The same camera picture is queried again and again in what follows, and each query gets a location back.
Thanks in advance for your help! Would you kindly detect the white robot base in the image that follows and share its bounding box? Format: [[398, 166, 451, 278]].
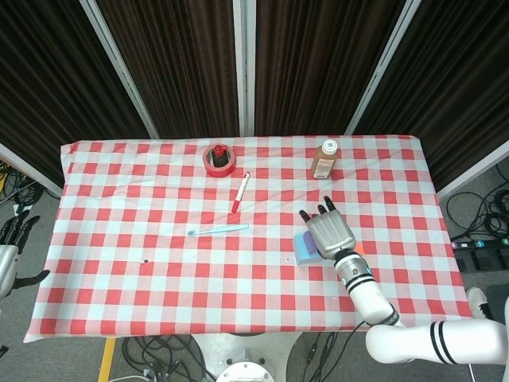
[[190, 332, 303, 382]]

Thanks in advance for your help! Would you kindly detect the black power strip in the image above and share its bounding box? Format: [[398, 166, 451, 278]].
[[451, 236, 509, 251]]

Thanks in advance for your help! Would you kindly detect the black bottle red cap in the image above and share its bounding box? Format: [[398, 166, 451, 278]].
[[212, 145, 230, 167]]

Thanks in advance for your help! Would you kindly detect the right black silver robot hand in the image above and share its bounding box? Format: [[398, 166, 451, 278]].
[[298, 195, 357, 260]]

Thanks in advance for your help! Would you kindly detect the red white marker pen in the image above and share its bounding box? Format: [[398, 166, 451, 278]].
[[231, 171, 251, 213]]

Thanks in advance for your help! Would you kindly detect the white shoe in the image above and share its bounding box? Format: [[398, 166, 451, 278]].
[[465, 286, 490, 320]]

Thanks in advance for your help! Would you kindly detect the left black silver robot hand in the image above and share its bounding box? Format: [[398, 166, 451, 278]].
[[0, 210, 51, 299]]

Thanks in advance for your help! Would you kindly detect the dark partition panel white frame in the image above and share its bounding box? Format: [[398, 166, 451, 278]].
[[232, 0, 422, 137], [0, 0, 160, 198], [79, 0, 250, 139], [345, 0, 509, 200]]

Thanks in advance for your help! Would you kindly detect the red white checkered tablecloth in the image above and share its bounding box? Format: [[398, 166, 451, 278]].
[[23, 134, 474, 345]]

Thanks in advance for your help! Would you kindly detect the red tape roll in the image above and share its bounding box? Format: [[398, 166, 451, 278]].
[[202, 143, 236, 177]]

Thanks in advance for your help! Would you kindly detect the blue foam cube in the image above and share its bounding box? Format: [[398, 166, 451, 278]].
[[293, 232, 331, 267]]

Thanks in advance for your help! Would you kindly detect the brown bottle white cap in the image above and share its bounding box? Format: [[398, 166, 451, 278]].
[[310, 138, 340, 181]]

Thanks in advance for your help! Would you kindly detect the light blue toothbrush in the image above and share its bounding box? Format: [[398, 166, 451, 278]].
[[187, 224, 250, 239]]

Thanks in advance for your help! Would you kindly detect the black floor cable bundle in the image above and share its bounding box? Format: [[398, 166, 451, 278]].
[[445, 189, 509, 244], [119, 333, 212, 382], [0, 158, 45, 218]]

